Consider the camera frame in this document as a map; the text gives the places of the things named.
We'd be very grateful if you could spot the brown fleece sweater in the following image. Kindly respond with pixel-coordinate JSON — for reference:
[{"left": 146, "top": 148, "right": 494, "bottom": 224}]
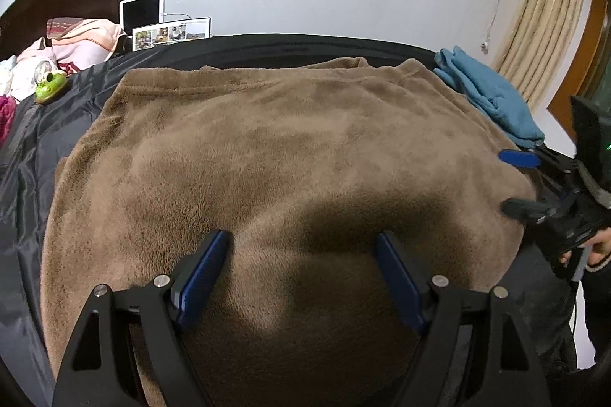
[{"left": 41, "top": 58, "right": 535, "bottom": 406}]

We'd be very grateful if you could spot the person's right hand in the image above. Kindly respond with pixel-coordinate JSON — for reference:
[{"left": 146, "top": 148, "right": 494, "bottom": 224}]
[{"left": 581, "top": 228, "right": 611, "bottom": 268}]

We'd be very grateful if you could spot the blue fleece garment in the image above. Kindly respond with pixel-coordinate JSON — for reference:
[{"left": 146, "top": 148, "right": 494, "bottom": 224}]
[{"left": 433, "top": 46, "right": 545, "bottom": 148}]

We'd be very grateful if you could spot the cream curtain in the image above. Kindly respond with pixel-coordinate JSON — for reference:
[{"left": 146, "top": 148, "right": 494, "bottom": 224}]
[{"left": 492, "top": 0, "right": 583, "bottom": 110}]

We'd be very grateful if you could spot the black satin sheet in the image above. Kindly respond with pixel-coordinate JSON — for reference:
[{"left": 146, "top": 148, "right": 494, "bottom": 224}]
[{"left": 1, "top": 34, "right": 577, "bottom": 406}]

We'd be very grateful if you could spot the magenta folded garment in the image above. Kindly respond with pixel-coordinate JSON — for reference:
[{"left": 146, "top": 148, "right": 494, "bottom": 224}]
[{"left": 0, "top": 96, "right": 18, "bottom": 145}]

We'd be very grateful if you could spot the green toy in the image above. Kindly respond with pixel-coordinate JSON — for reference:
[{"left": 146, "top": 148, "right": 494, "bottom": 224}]
[{"left": 34, "top": 71, "right": 70, "bottom": 105}]

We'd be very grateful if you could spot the cream pink blanket pile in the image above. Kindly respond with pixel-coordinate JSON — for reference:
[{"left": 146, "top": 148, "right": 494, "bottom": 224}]
[{"left": 1, "top": 36, "right": 60, "bottom": 102}]

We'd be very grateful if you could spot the striped pink pillow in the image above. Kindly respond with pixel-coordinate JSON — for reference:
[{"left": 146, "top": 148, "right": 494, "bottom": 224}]
[{"left": 45, "top": 17, "right": 124, "bottom": 75}]

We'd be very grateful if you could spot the white tablet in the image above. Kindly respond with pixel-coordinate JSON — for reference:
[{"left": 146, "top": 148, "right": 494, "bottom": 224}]
[{"left": 119, "top": 0, "right": 165, "bottom": 36}]

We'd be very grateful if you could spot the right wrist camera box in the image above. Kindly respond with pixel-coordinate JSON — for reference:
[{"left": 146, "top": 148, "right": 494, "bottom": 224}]
[{"left": 571, "top": 96, "right": 610, "bottom": 191}]

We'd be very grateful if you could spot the window with wooden frame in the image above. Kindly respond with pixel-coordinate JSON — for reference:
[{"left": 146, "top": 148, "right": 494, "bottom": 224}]
[{"left": 547, "top": 0, "right": 610, "bottom": 142}]

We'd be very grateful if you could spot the photo collage frame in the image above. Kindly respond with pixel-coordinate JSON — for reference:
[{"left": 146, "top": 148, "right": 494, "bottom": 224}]
[{"left": 131, "top": 17, "right": 212, "bottom": 52}]

